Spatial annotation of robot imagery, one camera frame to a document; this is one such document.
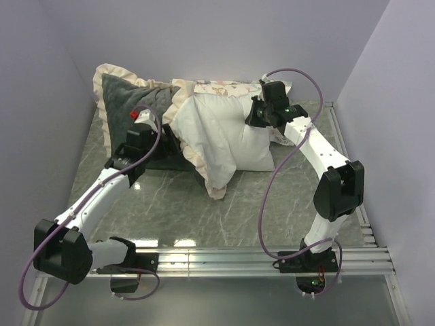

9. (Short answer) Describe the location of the plain white pillow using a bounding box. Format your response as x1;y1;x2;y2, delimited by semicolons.
176;93;275;173

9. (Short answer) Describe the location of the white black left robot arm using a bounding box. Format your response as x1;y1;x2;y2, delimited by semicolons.
33;123;179;285

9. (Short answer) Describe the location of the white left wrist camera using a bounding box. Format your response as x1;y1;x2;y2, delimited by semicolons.
134;109;155;126

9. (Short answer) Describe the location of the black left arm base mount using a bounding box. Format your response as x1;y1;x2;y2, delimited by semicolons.
94;252;160;302

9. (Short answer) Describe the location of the grey quilted plush pillowcase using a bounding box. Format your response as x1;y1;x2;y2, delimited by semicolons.
94;72;193;172

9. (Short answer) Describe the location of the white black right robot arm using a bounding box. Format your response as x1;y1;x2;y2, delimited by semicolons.
245;81;365;272

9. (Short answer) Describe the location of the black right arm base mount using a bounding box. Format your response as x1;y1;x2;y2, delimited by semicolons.
273;249;343;300

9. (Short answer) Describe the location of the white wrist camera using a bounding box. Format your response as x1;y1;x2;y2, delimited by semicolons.
134;109;155;126
259;75;274;85

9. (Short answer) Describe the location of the aluminium right side rail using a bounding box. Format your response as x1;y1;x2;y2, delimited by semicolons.
325;102;378;248

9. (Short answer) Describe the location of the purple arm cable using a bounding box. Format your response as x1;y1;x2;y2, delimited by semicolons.
258;67;343;297
17;104;162;310

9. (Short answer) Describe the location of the aluminium front rail frame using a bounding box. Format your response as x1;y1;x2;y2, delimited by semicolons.
20;246;408;326

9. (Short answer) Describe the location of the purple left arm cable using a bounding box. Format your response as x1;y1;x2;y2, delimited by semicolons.
17;104;162;310

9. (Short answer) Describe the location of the animal print patterned pillow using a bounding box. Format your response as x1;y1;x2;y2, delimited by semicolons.
194;80;294;146

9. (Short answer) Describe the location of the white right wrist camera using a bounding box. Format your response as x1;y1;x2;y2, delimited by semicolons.
259;75;274;85

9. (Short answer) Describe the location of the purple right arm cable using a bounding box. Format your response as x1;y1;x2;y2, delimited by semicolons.
258;67;343;297

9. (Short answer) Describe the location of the white pillow with cream ruffle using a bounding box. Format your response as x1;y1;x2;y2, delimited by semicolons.
92;63;237;200

